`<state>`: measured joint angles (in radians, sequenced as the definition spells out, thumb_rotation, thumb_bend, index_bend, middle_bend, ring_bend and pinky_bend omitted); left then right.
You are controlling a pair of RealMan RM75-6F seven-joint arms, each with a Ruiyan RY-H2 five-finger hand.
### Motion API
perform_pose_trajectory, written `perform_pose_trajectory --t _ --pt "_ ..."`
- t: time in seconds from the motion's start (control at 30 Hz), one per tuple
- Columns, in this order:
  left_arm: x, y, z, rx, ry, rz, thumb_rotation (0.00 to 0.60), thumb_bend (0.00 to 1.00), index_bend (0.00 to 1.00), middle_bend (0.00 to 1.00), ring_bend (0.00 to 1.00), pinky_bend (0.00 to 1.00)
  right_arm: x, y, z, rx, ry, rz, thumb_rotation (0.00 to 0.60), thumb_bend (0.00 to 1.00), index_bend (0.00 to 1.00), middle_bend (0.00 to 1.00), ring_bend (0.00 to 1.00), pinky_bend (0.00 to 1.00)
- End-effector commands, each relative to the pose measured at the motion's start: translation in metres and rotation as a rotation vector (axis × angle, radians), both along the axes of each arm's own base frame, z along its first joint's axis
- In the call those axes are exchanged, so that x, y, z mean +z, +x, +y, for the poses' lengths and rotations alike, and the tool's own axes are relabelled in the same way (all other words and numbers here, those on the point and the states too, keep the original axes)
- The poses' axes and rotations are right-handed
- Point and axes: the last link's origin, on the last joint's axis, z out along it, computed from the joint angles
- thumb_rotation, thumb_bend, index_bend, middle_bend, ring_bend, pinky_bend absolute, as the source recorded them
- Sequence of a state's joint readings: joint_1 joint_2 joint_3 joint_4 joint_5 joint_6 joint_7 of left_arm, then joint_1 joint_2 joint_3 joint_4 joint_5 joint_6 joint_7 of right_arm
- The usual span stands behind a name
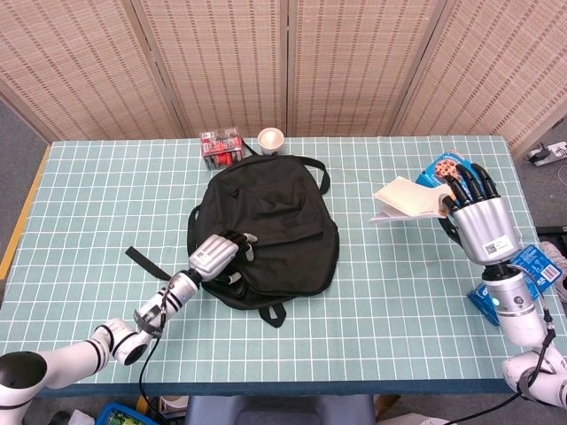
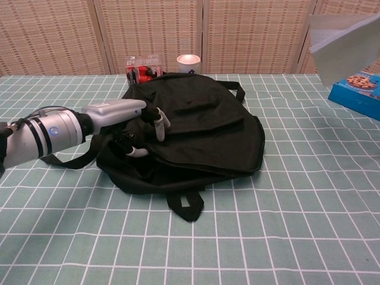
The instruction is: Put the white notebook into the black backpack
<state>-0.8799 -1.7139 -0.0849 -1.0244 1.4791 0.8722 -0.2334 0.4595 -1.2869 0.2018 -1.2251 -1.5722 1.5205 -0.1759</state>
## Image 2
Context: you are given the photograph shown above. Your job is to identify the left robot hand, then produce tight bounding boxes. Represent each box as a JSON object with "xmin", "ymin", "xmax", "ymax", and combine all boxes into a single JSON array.
[{"xmin": 80, "ymin": 99, "xmax": 170, "ymax": 157}]

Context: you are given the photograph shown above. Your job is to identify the black fabric backpack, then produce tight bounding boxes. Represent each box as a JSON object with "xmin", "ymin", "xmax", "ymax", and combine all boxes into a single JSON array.
[{"xmin": 41, "ymin": 72, "xmax": 266, "ymax": 223}]

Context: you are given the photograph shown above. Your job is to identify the left arm wrist cable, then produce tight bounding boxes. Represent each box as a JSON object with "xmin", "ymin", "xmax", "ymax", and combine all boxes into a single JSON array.
[{"xmin": 28, "ymin": 104, "xmax": 72, "ymax": 117}]

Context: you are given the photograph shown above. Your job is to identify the blue cookie box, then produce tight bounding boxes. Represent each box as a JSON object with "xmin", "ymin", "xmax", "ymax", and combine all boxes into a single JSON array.
[{"xmin": 328, "ymin": 71, "xmax": 380, "ymax": 120}]

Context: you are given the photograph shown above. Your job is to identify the green checkered tablecloth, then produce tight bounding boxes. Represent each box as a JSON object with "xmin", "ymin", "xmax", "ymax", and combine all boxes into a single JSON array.
[{"xmin": 0, "ymin": 73, "xmax": 380, "ymax": 285}]

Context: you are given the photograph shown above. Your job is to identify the bamboo folding screen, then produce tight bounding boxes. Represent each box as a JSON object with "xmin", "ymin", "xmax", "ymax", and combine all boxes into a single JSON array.
[{"xmin": 0, "ymin": 0, "xmax": 380, "ymax": 77}]

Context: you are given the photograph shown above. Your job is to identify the white paper cup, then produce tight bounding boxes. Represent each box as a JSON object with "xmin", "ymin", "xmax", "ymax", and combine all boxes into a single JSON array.
[{"xmin": 176, "ymin": 54, "xmax": 200, "ymax": 74}]

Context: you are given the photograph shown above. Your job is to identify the yellow cover paperback book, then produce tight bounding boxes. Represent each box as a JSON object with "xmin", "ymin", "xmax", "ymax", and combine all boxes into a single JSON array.
[{"xmin": 308, "ymin": 13, "xmax": 380, "ymax": 87}]

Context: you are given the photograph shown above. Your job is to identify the clear plastic box red items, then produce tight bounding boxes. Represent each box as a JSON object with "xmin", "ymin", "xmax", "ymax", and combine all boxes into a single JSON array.
[{"xmin": 124, "ymin": 54, "xmax": 163, "ymax": 86}]

